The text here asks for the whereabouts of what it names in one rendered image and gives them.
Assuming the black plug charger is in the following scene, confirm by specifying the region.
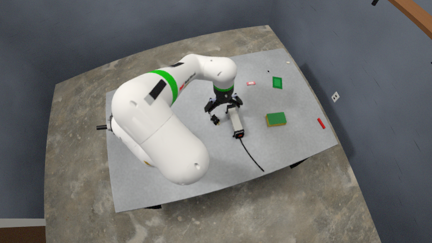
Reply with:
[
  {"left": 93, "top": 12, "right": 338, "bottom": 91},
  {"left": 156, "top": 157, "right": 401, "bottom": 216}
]
[{"left": 210, "top": 115, "right": 220, "bottom": 125}]

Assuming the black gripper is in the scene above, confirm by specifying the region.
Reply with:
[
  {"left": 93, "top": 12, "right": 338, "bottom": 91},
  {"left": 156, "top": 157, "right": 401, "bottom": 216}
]
[{"left": 204, "top": 93, "right": 243, "bottom": 118}]

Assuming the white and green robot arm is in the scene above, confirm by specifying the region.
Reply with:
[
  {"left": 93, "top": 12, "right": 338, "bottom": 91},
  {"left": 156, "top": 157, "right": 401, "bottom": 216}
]
[{"left": 97, "top": 54, "right": 237, "bottom": 185}]

